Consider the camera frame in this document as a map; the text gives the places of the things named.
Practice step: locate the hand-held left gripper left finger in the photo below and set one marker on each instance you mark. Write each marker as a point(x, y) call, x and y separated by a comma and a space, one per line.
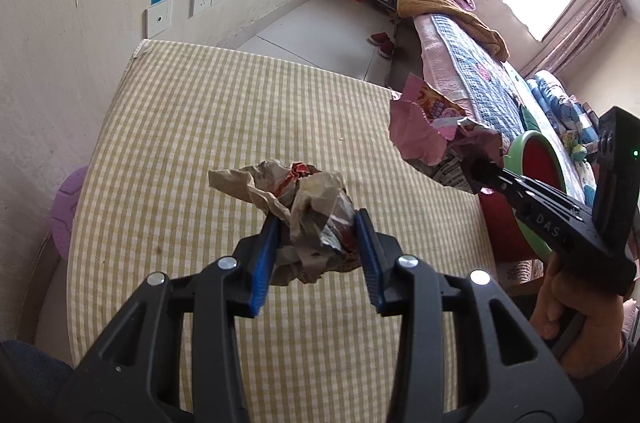
point(262, 268)

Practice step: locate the red bucket with green rim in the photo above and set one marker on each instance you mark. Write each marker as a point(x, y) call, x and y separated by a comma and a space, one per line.
point(540, 163)

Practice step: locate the white wall plate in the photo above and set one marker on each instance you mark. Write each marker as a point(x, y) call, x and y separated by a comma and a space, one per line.
point(158, 18)

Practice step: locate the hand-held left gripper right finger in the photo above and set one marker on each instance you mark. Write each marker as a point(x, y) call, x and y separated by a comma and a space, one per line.
point(370, 263)

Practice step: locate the yellow blanket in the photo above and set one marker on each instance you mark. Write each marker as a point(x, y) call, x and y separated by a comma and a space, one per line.
point(440, 10)

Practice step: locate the person's leg in blue jeans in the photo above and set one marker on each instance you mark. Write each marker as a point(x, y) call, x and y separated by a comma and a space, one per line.
point(35, 378)

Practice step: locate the pink patterned curtain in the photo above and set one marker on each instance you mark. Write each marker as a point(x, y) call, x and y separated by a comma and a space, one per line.
point(580, 33)

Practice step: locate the brown paper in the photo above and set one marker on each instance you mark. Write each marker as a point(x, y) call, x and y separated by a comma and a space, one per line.
point(310, 203)

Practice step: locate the pink purple snack bag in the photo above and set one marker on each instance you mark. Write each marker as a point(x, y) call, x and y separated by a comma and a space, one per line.
point(415, 138)

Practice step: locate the bed with blue patchwork quilt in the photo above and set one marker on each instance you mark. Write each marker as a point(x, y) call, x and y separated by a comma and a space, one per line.
point(465, 53)

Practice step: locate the purple plastic stool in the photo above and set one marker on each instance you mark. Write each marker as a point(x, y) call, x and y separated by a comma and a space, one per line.
point(67, 213)

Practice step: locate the person's right hand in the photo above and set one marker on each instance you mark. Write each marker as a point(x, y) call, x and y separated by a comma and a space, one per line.
point(585, 328)

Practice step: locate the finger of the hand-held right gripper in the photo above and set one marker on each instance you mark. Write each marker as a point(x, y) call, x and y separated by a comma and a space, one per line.
point(490, 175)

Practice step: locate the folded blue checked quilt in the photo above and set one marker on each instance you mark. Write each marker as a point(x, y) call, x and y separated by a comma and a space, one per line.
point(555, 98)

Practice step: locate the checked yellow tablecloth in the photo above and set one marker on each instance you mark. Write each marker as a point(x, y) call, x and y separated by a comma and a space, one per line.
point(200, 103)

